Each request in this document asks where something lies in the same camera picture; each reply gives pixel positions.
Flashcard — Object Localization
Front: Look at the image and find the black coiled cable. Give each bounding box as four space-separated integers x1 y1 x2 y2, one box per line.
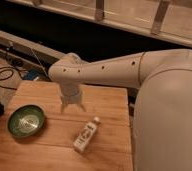
0 65 27 90

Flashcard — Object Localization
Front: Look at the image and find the white bottle with green label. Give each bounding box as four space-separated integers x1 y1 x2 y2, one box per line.
73 117 100 153

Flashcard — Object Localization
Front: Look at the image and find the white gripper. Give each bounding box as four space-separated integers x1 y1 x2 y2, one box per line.
60 84 86 114

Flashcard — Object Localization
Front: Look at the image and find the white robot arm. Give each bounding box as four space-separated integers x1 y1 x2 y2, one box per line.
49 49 192 171

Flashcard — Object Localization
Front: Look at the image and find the blue object on floor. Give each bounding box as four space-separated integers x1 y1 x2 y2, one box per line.
23 70 39 80

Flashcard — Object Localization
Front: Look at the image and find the green ceramic bowl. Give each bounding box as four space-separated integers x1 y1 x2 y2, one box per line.
7 105 45 138

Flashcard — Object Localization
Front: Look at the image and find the metal window frame rail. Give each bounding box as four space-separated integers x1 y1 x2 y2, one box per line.
7 0 192 47

